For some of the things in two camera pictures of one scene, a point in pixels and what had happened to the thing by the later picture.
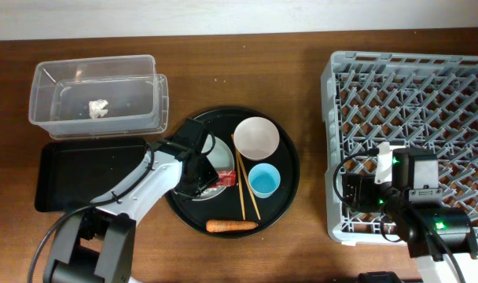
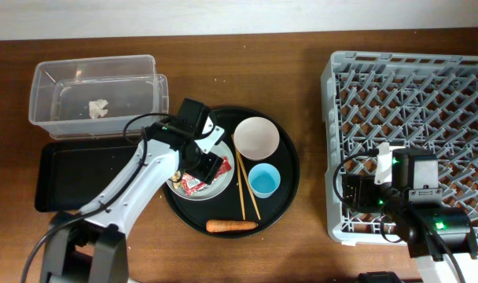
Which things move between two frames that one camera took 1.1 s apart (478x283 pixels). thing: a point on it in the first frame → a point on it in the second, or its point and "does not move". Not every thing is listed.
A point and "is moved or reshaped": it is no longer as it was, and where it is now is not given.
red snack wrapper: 226,178 is moved or reshaped
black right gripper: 365,182 does not move
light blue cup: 263,179 does not move
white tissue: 96,108 does not move
